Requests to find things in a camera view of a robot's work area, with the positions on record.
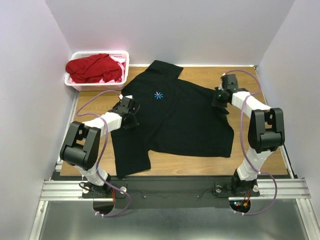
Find black t shirt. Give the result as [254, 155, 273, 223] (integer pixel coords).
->
[111, 60, 234, 178]

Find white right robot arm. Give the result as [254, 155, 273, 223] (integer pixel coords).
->
[212, 70, 285, 198]

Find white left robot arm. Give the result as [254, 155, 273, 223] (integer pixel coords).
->
[59, 95, 139, 198]

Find white plastic laundry basket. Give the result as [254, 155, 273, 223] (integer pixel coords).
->
[64, 50, 130, 92]

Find red t shirt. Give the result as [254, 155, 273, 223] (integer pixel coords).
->
[65, 53, 123, 83]

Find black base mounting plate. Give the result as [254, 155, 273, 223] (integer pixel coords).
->
[76, 176, 245, 212]

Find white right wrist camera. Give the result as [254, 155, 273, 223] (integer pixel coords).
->
[215, 72, 228, 92]

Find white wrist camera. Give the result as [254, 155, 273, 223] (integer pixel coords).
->
[215, 72, 228, 92]
[118, 94, 133, 100]

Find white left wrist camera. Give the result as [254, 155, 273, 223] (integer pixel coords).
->
[118, 94, 133, 100]

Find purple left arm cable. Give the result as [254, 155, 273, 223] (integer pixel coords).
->
[76, 90, 132, 218]

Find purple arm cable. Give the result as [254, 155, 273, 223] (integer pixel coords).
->
[222, 69, 278, 216]
[76, 90, 132, 218]

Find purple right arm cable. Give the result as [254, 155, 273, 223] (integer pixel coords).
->
[222, 69, 278, 216]

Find aluminium frame rail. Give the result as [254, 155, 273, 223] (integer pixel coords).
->
[28, 92, 82, 240]

